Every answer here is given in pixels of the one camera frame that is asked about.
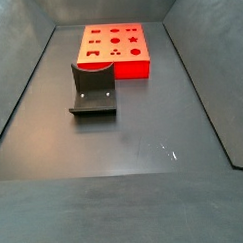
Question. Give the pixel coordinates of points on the red shape sorter block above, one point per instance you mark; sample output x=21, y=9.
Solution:
x=122, y=45

